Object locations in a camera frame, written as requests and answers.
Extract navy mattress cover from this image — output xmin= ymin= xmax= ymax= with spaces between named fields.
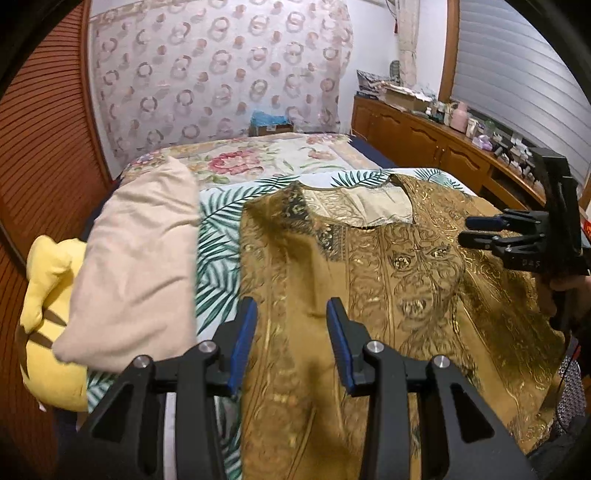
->
xmin=348 ymin=136 xmax=400 ymax=171

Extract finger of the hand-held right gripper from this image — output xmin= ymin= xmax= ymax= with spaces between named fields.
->
xmin=465 ymin=210 xmax=513 ymax=232
xmin=458 ymin=229 xmax=509 ymax=254

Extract person's right hand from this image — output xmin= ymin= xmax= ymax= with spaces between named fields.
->
xmin=549 ymin=274 xmax=591 ymax=330

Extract white window blinds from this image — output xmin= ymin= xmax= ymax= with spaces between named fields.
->
xmin=450 ymin=0 xmax=591 ymax=158

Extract circle patterned curtain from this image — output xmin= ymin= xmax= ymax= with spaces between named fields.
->
xmin=89 ymin=0 xmax=355 ymax=163

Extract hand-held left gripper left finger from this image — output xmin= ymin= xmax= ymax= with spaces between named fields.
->
xmin=60 ymin=296 xmax=259 ymax=480

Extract beige pillow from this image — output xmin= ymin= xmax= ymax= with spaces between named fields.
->
xmin=52 ymin=156 xmax=201 ymax=374

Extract beige narrow curtain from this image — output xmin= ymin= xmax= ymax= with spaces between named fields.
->
xmin=397 ymin=0 xmax=419 ymax=86

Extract floral bedsheet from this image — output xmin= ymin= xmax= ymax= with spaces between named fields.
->
xmin=121 ymin=131 xmax=370 ymax=191

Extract dotted dark clothing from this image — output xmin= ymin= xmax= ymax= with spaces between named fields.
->
xmin=551 ymin=337 xmax=589 ymax=439

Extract yellow plush toy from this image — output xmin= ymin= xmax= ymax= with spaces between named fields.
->
xmin=13 ymin=235 xmax=90 ymax=412

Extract palm leaf print blanket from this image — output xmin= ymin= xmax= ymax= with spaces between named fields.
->
xmin=85 ymin=167 xmax=476 ymax=480

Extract pink bottle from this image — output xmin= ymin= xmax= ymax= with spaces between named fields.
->
xmin=451 ymin=102 xmax=470 ymax=132

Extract wooden cabinet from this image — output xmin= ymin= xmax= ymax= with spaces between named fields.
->
xmin=351 ymin=95 xmax=550 ymax=208

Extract blue topped cardboard box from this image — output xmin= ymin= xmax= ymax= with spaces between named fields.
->
xmin=249 ymin=110 xmax=295 ymax=136

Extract wooden headboard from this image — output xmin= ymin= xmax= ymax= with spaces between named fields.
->
xmin=0 ymin=0 xmax=114 ymax=480

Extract patterned bag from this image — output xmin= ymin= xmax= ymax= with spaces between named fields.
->
xmin=356 ymin=69 xmax=393 ymax=97

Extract open cardboard box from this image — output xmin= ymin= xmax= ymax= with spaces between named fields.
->
xmin=383 ymin=85 xmax=437 ymax=114

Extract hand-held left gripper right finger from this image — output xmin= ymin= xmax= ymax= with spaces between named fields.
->
xmin=325 ymin=298 xmax=532 ymax=480

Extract golden patterned garment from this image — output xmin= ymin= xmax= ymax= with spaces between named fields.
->
xmin=238 ymin=173 xmax=571 ymax=480

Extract row of small bottles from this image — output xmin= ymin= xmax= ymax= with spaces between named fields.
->
xmin=425 ymin=99 xmax=546 ymax=185

